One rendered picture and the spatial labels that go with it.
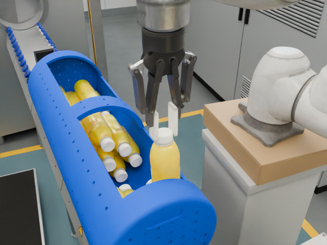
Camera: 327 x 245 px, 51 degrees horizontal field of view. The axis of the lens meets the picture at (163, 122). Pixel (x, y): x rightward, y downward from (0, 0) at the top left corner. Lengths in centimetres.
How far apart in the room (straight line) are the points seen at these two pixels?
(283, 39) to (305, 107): 150
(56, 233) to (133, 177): 125
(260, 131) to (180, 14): 65
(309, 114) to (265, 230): 51
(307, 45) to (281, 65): 129
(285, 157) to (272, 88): 21
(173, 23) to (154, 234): 42
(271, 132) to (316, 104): 20
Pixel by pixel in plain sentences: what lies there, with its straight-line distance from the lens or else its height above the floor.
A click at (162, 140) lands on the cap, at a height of 132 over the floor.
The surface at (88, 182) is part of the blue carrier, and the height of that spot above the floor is 119.
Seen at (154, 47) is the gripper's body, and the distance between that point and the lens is 59.
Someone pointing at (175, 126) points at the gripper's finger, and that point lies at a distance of 70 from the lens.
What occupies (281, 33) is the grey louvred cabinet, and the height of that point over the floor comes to 94.
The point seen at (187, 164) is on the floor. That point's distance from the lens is 264.
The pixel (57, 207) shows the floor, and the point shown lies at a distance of 243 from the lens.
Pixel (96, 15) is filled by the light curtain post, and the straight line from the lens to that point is 200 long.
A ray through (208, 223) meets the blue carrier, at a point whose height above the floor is 111.
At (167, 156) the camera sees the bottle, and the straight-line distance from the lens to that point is 71.
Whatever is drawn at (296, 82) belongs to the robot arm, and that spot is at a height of 129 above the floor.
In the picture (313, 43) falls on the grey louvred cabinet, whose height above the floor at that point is 98.
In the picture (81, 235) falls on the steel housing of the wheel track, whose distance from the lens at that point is 113.
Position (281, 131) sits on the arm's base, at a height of 111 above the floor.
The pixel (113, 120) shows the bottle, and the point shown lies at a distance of 111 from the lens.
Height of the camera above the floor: 174
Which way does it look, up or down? 34 degrees down
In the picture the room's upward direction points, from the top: straight up
